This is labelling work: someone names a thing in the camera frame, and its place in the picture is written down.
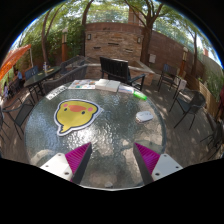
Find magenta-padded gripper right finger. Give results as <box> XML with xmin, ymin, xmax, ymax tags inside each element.
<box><xmin>132</xmin><ymin>142</ymin><xmax>184</xmax><ymax>186</ymax></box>

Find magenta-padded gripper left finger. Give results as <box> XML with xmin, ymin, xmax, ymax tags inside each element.
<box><xmin>39</xmin><ymin>142</ymin><xmax>93</xmax><ymax>185</ymax></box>

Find white computer mouse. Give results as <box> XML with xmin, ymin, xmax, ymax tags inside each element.
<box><xmin>135</xmin><ymin>110</ymin><xmax>155</xmax><ymax>124</ymax></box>

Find yellow bird-shaped mouse pad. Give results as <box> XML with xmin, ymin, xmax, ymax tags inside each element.
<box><xmin>53</xmin><ymin>98</ymin><xmax>104</xmax><ymax>137</ymax></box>

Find green small packet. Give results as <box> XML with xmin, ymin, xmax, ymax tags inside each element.
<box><xmin>133</xmin><ymin>90</ymin><xmax>148</xmax><ymax>101</ymax></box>

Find black mesh metal chair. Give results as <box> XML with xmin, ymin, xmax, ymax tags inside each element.
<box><xmin>169</xmin><ymin>89</ymin><xmax>207</xmax><ymax>130</ymax></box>
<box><xmin>0</xmin><ymin>96</ymin><xmax>34</xmax><ymax>141</ymax></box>

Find small pale blue booklet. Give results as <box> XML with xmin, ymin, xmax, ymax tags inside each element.
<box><xmin>118</xmin><ymin>85</ymin><xmax>135</xmax><ymax>95</ymax></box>

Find colourful sticker sheet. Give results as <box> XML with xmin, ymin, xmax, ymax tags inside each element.
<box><xmin>68</xmin><ymin>79</ymin><xmax>99</xmax><ymax>90</ymax></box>

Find white flat box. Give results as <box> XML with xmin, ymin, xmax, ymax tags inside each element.
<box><xmin>95</xmin><ymin>78</ymin><xmax>111</xmax><ymax>91</ymax></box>
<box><xmin>105</xmin><ymin>80</ymin><xmax>121</xmax><ymax>93</ymax></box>

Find grey wicker chair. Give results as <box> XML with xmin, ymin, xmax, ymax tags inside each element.
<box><xmin>42</xmin><ymin>64</ymin><xmax>88</xmax><ymax>95</ymax></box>

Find blue-backed folding chair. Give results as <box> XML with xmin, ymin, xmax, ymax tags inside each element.
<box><xmin>157</xmin><ymin>63</ymin><xmax>179</xmax><ymax>92</ymax></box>

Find dark round side table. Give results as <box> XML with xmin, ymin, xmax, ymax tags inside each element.
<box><xmin>23</xmin><ymin>65</ymin><xmax>63</xmax><ymax>99</ymax></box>

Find black slatted garden chair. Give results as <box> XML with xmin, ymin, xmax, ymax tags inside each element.
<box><xmin>99</xmin><ymin>56</ymin><xmax>147</xmax><ymax>91</ymax></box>

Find dark chair beside side table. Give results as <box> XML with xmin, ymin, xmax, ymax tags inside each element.
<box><xmin>59</xmin><ymin>55</ymin><xmax>86</xmax><ymax>75</ymax></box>

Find blue mesh chair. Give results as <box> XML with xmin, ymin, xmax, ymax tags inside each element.
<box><xmin>24</xmin><ymin>65</ymin><xmax>40</xmax><ymax>81</ymax></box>

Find person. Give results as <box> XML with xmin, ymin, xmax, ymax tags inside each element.
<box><xmin>2</xmin><ymin>82</ymin><xmax>10</xmax><ymax>101</ymax></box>
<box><xmin>13</xmin><ymin>68</ymin><xmax>24</xmax><ymax>84</ymax></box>

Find orange sunshade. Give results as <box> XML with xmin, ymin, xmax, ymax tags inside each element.
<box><xmin>0</xmin><ymin>44</ymin><xmax>32</xmax><ymax>81</ymax></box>

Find brown lamp post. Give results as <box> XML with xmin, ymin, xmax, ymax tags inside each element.
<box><xmin>181</xmin><ymin>46</ymin><xmax>190</xmax><ymax>78</ymax></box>
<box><xmin>61</xmin><ymin>28</ymin><xmax>69</xmax><ymax>63</ymax></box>

